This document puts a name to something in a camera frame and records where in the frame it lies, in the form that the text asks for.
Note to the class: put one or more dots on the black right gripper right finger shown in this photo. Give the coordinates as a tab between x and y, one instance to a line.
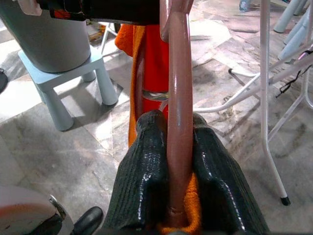
220	186

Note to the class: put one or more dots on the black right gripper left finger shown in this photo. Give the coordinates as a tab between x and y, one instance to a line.
144	171

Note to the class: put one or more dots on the pink plastic clothes hanger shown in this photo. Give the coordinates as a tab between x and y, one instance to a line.
178	98

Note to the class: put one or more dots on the orange shirt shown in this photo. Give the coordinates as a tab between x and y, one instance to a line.
154	61

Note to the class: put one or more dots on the light blue folding table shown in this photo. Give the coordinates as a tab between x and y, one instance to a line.
264	73

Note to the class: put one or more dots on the grey laundry bin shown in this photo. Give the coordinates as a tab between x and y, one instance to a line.
49	44

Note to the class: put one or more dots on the white baby high chair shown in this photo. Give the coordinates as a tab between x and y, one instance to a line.
286	22

